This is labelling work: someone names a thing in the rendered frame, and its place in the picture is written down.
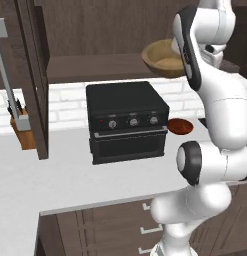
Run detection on dark brown base cabinet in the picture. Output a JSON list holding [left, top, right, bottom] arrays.
[[34, 181, 247, 256]]

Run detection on grey toaster oven handle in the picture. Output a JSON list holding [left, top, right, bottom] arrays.
[[93, 128, 169, 140]]

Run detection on dark brown open wall cabinet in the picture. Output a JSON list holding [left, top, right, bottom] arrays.
[[34, 0, 209, 85]]

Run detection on large tan wooden bowl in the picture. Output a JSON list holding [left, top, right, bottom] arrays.
[[141, 38, 188, 80]]

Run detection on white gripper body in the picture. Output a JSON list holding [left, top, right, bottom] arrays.
[[210, 51, 227, 69]]

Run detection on wooden knife block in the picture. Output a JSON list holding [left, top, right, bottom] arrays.
[[9, 107, 37, 151]]

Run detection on black knife handle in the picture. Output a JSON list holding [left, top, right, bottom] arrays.
[[6, 99, 15, 117], [15, 97, 25, 114]]

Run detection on grey cabinet door handle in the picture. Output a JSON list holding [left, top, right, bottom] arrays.
[[0, 18, 31, 132]]

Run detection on black toaster oven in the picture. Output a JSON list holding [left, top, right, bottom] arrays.
[[85, 80, 171, 166]]

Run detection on small red-brown bowl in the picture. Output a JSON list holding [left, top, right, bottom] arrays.
[[166, 117, 195, 136]]

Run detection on dark brown open cabinet door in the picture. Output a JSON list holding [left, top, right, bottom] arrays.
[[14, 0, 51, 161], [224, 4, 247, 82]]

